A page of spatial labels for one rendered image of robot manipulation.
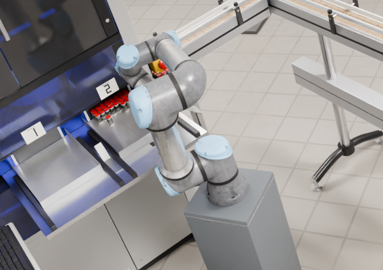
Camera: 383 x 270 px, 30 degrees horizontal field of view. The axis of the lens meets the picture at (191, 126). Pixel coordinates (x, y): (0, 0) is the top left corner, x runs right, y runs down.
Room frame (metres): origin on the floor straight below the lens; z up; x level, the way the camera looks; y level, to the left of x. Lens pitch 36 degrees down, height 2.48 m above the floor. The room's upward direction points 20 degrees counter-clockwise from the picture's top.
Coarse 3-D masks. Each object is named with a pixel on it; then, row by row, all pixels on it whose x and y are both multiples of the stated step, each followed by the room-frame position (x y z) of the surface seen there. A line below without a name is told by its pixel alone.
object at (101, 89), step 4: (112, 80) 2.47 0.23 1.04; (104, 84) 2.46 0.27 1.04; (112, 84) 2.47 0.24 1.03; (116, 84) 2.47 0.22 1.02; (96, 88) 2.44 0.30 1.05; (100, 88) 2.45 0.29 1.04; (104, 88) 2.45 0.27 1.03; (112, 88) 2.47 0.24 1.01; (116, 88) 2.47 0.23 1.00; (100, 92) 2.45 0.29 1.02; (104, 92) 2.45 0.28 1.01; (112, 92) 2.46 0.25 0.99; (100, 96) 2.44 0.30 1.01; (104, 96) 2.45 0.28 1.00
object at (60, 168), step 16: (64, 128) 2.46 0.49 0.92; (64, 144) 2.40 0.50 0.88; (80, 144) 2.31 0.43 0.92; (32, 160) 2.37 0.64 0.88; (48, 160) 2.33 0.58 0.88; (64, 160) 2.29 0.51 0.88; (80, 160) 2.26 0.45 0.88; (96, 160) 2.17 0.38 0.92; (32, 176) 2.27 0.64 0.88; (48, 176) 2.23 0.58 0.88; (64, 176) 2.19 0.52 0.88; (80, 176) 2.11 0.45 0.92; (32, 192) 2.12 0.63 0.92; (48, 192) 2.13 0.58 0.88; (64, 192) 2.08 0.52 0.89
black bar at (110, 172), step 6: (78, 138) 2.38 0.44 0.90; (84, 144) 2.32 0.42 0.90; (90, 150) 2.27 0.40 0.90; (96, 156) 2.22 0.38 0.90; (102, 162) 2.17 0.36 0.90; (108, 168) 2.12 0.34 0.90; (114, 174) 2.07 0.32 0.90; (114, 180) 2.06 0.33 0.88; (120, 180) 2.03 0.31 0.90; (120, 186) 2.01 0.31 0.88
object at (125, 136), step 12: (84, 120) 2.46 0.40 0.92; (120, 120) 2.42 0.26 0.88; (132, 120) 2.39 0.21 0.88; (96, 132) 2.35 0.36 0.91; (108, 132) 2.37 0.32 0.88; (120, 132) 2.34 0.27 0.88; (132, 132) 2.31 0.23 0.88; (144, 132) 2.28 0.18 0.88; (108, 144) 2.26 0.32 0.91; (120, 144) 2.26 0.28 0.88; (132, 144) 2.19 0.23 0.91; (144, 144) 2.21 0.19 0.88; (120, 156) 2.17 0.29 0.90
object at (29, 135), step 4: (36, 124) 2.35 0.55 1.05; (40, 124) 2.35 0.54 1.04; (28, 128) 2.34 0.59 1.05; (32, 128) 2.34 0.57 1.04; (36, 128) 2.34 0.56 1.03; (40, 128) 2.35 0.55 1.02; (24, 132) 2.33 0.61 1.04; (28, 132) 2.33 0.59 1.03; (32, 132) 2.34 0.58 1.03; (36, 132) 2.34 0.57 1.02; (40, 132) 2.35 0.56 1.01; (44, 132) 2.35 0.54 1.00; (24, 136) 2.32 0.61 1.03; (28, 136) 2.33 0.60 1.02; (32, 136) 2.33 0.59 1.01; (36, 136) 2.34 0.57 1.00; (40, 136) 2.34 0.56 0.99; (28, 140) 2.33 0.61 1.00; (32, 140) 2.33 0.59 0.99
